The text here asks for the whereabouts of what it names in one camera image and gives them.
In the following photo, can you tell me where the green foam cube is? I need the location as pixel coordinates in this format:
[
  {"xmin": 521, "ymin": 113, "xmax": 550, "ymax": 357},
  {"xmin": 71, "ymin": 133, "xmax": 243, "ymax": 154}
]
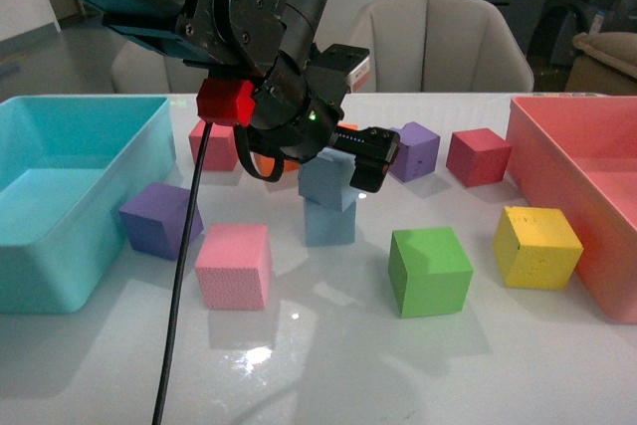
[{"xmin": 388, "ymin": 227, "xmax": 474, "ymax": 319}]

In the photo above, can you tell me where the orange foam cube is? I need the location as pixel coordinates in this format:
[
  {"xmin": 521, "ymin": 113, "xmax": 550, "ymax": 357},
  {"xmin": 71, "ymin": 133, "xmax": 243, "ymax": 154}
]
[
  {"xmin": 337, "ymin": 122, "xmax": 358, "ymax": 130},
  {"xmin": 253, "ymin": 153, "xmax": 300, "ymax": 176}
]

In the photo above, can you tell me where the purple foam cube front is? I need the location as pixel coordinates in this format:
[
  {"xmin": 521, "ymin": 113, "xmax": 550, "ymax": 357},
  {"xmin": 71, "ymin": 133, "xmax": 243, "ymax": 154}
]
[{"xmin": 118, "ymin": 182, "xmax": 190, "ymax": 260}]

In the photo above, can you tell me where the teal plastic bin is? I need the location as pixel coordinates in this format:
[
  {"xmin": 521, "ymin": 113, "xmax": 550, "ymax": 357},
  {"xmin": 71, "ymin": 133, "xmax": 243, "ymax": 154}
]
[{"xmin": 1, "ymin": 96, "xmax": 175, "ymax": 314}]

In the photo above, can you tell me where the beige chair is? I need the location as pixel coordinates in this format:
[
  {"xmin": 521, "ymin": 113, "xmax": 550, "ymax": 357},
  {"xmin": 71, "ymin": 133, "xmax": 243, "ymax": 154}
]
[
  {"xmin": 110, "ymin": 41, "xmax": 208, "ymax": 95},
  {"xmin": 345, "ymin": 0, "xmax": 533, "ymax": 93}
]

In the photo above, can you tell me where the red wrist cable connector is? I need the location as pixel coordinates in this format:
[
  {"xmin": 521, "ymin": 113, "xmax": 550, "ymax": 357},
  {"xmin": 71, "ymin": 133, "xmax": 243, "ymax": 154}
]
[{"xmin": 196, "ymin": 78, "xmax": 256, "ymax": 126}]

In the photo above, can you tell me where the crimson foam cube left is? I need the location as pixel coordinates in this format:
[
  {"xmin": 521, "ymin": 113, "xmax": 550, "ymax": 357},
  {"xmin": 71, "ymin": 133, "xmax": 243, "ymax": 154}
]
[{"xmin": 188, "ymin": 120, "xmax": 238, "ymax": 172}]

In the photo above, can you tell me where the black cable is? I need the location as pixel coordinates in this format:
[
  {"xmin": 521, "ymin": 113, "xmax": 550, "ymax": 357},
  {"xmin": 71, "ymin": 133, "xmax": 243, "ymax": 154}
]
[{"xmin": 150, "ymin": 119, "xmax": 214, "ymax": 425}]

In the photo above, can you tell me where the pink foam cube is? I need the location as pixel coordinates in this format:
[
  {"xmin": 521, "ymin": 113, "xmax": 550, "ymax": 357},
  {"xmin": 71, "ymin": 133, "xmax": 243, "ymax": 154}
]
[{"xmin": 195, "ymin": 223, "xmax": 272, "ymax": 311}]

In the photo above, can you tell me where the orange foam cube right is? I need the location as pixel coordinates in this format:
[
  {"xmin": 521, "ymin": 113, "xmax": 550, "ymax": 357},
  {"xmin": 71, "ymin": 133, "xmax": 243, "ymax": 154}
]
[{"xmin": 337, "ymin": 122, "xmax": 358, "ymax": 130}]

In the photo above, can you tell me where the pink plastic bin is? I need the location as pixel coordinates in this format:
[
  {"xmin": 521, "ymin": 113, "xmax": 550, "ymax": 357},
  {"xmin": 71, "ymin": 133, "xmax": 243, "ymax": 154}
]
[{"xmin": 507, "ymin": 96, "xmax": 636, "ymax": 324}]

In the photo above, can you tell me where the orange foam cube left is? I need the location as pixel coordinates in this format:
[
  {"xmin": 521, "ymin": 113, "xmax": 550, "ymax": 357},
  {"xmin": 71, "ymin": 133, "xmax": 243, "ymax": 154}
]
[{"xmin": 253, "ymin": 153, "xmax": 300, "ymax": 176}]

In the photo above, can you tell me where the beige chair left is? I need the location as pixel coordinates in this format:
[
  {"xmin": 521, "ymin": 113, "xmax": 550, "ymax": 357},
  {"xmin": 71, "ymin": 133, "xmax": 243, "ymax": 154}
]
[{"xmin": 110, "ymin": 41, "xmax": 208, "ymax": 95}]

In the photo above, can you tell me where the light blue foam cube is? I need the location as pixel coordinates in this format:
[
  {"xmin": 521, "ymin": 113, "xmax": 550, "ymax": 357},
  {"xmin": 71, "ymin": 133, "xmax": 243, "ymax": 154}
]
[
  {"xmin": 304, "ymin": 199, "xmax": 356, "ymax": 247},
  {"xmin": 299, "ymin": 148, "xmax": 359, "ymax": 212}
]

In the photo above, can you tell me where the crimson foam cube right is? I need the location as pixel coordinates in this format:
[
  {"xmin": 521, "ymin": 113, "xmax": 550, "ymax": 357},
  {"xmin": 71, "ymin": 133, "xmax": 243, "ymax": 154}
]
[{"xmin": 446, "ymin": 128, "xmax": 513, "ymax": 187}]

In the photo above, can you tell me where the purple notched foam cube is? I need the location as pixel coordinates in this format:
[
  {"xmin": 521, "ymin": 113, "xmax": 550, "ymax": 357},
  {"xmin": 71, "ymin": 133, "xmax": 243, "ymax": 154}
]
[{"xmin": 389, "ymin": 121, "xmax": 440, "ymax": 182}]

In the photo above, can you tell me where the beige chair right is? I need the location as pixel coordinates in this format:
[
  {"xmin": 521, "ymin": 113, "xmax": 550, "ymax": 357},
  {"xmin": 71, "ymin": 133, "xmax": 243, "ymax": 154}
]
[{"xmin": 345, "ymin": 0, "xmax": 533, "ymax": 93}]

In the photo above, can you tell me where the black machine at right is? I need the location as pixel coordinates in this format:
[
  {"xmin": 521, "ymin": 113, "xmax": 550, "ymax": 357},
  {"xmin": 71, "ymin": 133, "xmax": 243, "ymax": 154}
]
[{"xmin": 528, "ymin": 0, "xmax": 636, "ymax": 68}]

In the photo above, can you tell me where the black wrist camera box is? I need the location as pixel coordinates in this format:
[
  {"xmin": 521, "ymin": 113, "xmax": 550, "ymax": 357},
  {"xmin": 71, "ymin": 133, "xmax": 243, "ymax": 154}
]
[{"xmin": 306, "ymin": 44, "xmax": 370, "ymax": 97}]

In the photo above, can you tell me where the yellow foam cube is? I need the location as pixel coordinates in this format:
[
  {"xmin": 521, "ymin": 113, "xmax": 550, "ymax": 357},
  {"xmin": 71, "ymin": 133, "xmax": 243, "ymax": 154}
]
[{"xmin": 493, "ymin": 206, "xmax": 583, "ymax": 290}]

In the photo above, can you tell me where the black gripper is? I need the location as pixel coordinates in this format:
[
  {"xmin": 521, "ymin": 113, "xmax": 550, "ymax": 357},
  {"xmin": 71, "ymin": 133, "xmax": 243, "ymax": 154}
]
[{"xmin": 242, "ymin": 54, "xmax": 400, "ymax": 193}]

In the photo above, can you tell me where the crimson foam cube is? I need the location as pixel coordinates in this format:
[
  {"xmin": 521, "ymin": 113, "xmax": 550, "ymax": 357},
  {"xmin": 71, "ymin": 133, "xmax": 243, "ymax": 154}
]
[
  {"xmin": 446, "ymin": 128, "xmax": 513, "ymax": 187},
  {"xmin": 188, "ymin": 120, "xmax": 238, "ymax": 172}
]

